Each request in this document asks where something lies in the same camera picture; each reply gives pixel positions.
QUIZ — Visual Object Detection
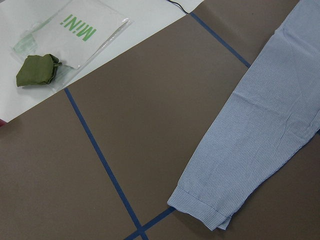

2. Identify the light blue striped shirt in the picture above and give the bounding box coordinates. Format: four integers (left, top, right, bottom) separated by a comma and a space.
167, 0, 320, 230

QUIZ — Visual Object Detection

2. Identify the clear MINI plastic bag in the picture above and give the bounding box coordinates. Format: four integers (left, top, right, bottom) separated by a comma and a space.
12, 0, 131, 88

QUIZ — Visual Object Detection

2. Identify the folded green cloth pouch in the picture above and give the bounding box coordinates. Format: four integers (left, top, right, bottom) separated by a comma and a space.
16, 54, 63, 87

